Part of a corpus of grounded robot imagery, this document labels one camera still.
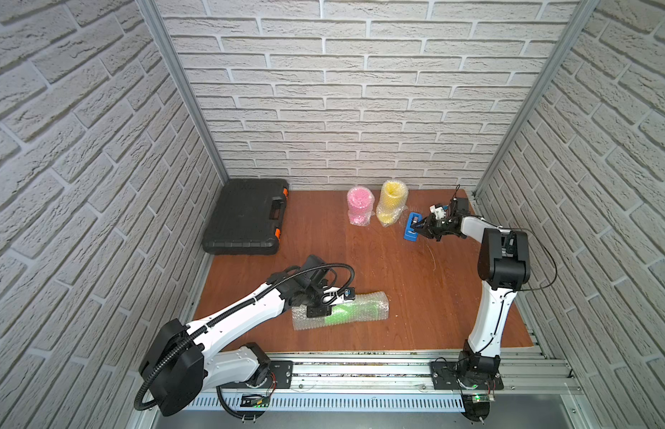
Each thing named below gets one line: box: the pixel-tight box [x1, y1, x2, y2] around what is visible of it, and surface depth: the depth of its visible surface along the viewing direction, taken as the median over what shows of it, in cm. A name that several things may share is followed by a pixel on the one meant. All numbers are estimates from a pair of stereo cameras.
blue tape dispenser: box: [403, 211, 423, 243], surface depth 105 cm
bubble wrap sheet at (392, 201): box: [375, 178, 409, 228], surface depth 103 cm
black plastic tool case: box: [202, 178, 290, 255], surface depth 102 cm
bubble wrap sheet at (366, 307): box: [291, 291, 390, 331], surface depth 80 cm
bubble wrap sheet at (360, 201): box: [346, 185, 376, 228], surface depth 99 cm
